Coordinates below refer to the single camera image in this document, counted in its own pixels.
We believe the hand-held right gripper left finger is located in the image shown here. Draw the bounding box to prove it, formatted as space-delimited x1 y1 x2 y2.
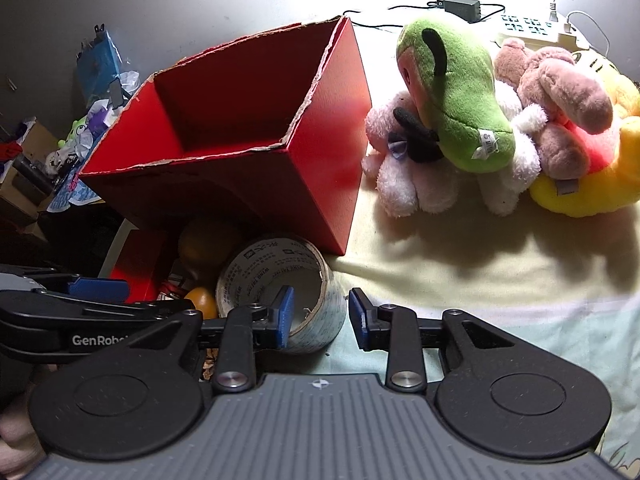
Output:
144 285 296 395

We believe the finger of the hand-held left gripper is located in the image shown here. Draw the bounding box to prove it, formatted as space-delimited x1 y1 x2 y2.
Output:
75 297 197 335
0 264 130 303

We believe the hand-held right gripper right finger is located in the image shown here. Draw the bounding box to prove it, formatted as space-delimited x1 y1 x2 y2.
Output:
348 287 532 394

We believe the person's left hand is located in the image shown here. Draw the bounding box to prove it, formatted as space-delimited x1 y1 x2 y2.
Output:
0 367 48 468

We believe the red flat carton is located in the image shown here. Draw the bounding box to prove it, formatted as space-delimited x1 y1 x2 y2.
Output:
107 229 172 302

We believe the small orange fruit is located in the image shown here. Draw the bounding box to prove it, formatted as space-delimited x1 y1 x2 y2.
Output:
185 286 220 320

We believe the clear packing tape roll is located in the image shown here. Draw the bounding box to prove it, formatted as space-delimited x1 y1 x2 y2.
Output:
215 234 348 356

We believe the large yellow fruit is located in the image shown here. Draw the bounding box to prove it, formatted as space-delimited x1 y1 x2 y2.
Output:
177 217 242 275

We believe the blue patterned cloth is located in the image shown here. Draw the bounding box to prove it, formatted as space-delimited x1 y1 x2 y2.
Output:
47 160 105 214

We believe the white plush toy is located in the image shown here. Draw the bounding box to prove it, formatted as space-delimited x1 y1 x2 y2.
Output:
361 80 549 219

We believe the small green frog toy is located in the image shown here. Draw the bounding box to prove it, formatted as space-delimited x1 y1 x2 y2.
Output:
59 115 92 150

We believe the brown cardboard box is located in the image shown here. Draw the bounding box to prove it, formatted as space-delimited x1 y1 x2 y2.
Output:
0 117 60 223

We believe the red cardboard box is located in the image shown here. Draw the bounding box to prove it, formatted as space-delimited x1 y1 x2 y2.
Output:
78 15 374 257

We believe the crumpled white plastic bag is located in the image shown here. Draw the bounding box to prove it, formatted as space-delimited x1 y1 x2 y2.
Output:
79 69 143 162

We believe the blue plastic package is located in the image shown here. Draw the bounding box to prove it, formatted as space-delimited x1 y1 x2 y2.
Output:
75 22 124 107

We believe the green plush toy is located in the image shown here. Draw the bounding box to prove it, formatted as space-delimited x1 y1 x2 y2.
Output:
396 16 516 174

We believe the yellow plush toy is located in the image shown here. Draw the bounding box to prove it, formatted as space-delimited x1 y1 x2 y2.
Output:
529 49 640 219

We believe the pink plush toy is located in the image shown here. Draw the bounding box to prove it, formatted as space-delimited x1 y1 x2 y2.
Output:
494 37 616 182

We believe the black power adapter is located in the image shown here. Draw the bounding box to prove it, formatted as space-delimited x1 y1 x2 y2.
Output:
443 0 482 24

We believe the white power strip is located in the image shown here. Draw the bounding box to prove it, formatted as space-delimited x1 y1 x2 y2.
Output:
492 9 592 52

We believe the black cable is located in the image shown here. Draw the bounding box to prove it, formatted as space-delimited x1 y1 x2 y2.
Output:
342 2 507 32

